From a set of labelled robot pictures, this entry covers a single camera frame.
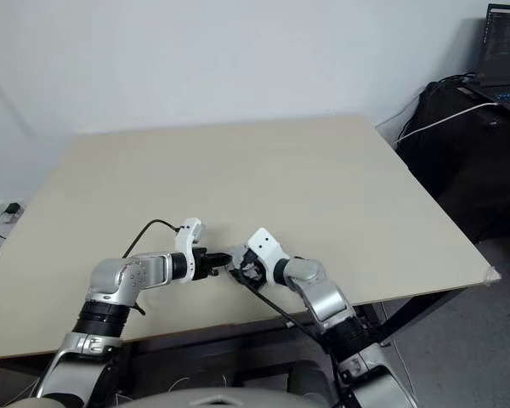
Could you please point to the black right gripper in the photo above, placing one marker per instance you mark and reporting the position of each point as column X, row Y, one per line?
column 253, row 278

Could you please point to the black table frame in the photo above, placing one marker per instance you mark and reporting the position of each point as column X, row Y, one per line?
column 421, row 313

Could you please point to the clear tape on table corner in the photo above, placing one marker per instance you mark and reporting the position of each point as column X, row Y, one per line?
column 492, row 276

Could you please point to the black laptop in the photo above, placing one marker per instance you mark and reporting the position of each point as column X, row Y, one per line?
column 506, row 55

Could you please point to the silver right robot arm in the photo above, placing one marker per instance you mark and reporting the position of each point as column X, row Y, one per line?
column 323, row 297

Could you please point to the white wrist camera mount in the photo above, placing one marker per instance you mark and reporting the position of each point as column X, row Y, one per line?
column 183, row 242
column 265, row 248

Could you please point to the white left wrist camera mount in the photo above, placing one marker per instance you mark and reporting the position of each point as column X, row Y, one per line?
column 183, row 242

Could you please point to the black power adapter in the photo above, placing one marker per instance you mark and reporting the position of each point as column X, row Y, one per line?
column 10, row 209

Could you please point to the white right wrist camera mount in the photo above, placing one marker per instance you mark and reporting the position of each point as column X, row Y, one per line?
column 265, row 248

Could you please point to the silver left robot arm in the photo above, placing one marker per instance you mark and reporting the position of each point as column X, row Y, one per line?
column 144, row 272

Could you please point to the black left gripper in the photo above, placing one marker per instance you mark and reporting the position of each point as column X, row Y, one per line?
column 202, row 263

